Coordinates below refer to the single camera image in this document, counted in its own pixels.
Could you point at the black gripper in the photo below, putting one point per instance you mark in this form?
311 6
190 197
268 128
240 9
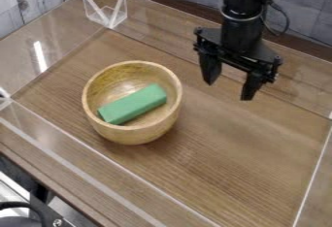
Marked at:
236 44

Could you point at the green rectangular block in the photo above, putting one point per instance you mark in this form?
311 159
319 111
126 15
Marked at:
133 105

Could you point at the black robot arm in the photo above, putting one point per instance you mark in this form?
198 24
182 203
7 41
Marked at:
245 9

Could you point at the wooden bowl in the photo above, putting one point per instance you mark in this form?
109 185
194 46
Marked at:
119 80

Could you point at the clear acrylic tray walls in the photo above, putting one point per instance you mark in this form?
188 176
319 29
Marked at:
240 164

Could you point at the clear acrylic corner bracket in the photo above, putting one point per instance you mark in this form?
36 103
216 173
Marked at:
106 16

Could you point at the black metal table bracket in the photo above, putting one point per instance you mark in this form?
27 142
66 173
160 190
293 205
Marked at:
55 213

